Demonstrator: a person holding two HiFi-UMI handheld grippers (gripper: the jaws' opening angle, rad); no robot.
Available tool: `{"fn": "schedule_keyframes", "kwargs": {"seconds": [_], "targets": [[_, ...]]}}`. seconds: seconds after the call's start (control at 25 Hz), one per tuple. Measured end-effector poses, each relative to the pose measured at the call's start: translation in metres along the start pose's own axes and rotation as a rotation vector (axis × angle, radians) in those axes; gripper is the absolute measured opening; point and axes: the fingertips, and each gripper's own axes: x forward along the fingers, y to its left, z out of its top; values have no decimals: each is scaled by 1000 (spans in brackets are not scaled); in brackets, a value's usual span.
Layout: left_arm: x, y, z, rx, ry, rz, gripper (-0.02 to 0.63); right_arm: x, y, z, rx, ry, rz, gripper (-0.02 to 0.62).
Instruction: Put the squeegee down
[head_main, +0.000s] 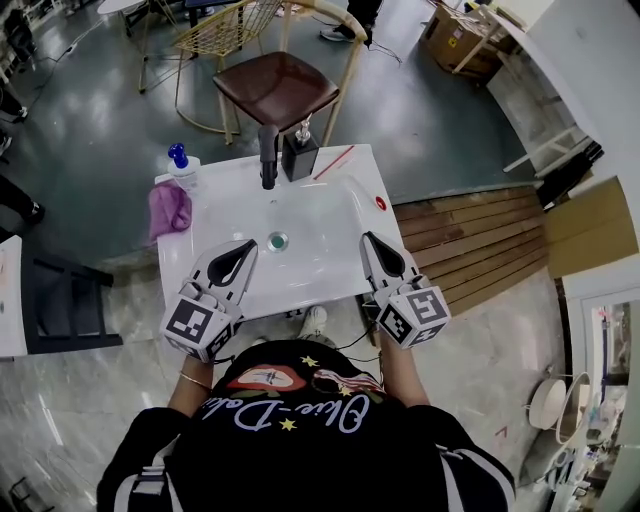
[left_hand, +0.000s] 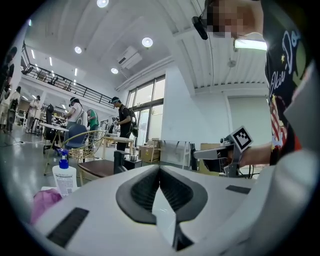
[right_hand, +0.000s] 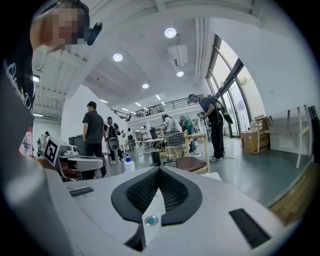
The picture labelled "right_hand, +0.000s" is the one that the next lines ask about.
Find gold wire chair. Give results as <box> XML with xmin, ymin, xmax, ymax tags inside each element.
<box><xmin>154</xmin><ymin>131</ymin><xmax>189</xmax><ymax>161</ymax></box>

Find white upturned table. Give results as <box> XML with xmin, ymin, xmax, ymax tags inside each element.
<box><xmin>264</xmin><ymin>103</ymin><xmax>315</xmax><ymax>170</ymax></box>

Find white ceiling air conditioner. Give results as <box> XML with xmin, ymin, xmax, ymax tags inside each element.
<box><xmin>166</xmin><ymin>43</ymin><xmax>189</xmax><ymax>68</ymax></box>

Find black balcony railing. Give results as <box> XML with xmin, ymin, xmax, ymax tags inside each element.
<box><xmin>125</xmin><ymin>94</ymin><xmax>205</xmax><ymax>122</ymax></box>

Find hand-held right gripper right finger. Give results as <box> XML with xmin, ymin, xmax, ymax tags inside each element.
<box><xmin>159</xmin><ymin>166</ymin><xmax>286</xmax><ymax>251</ymax></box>

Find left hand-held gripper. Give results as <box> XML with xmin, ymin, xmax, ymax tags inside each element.
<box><xmin>44</xmin><ymin>136</ymin><xmax>106</xmax><ymax>176</ymax></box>

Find black framed glass doors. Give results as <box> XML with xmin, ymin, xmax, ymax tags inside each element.
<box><xmin>205</xmin><ymin>33</ymin><xmax>266</xmax><ymax>139</ymax></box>

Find white spray bottle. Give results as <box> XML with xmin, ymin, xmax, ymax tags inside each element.
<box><xmin>123</xmin><ymin>153</ymin><xmax>136</xmax><ymax>174</ymax></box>

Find small metal stand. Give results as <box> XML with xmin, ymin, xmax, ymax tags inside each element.
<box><xmin>165</xmin><ymin>146</ymin><xmax>177</xmax><ymax>162</ymax></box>

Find wooden chair with brown cushion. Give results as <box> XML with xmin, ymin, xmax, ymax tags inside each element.
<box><xmin>163</xmin><ymin>133</ymin><xmax>211</xmax><ymax>175</ymax></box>

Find red and white banner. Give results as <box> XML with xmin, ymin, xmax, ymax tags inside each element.
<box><xmin>18</xmin><ymin>124</ymin><xmax>35</xmax><ymax>158</ymax></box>

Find person's black printed shirt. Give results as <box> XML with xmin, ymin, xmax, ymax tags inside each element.
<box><xmin>3</xmin><ymin>29</ymin><xmax>36</xmax><ymax>116</ymax></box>

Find black head-worn camera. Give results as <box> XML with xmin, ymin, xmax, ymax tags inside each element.
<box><xmin>86</xmin><ymin>21</ymin><xmax>104</xmax><ymax>47</ymax></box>

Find brown cardboard box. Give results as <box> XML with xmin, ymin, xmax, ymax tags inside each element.
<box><xmin>239</xmin><ymin>129</ymin><xmax>271</xmax><ymax>155</ymax></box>

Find black office chair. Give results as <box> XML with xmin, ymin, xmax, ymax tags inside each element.
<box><xmin>149</xmin><ymin>126</ymin><xmax>161</xmax><ymax>141</ymax></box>

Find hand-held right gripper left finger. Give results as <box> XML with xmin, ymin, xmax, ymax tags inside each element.
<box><xmin>65</xmin><ymin>166</ymin><xmax>161</xmax><ymax>245</ymax></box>

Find white squeegee with teal button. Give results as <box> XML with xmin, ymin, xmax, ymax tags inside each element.
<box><xmin>141</xmin><ymin>187</ymin><xmax>167</xmax><ymax>246</ymax></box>

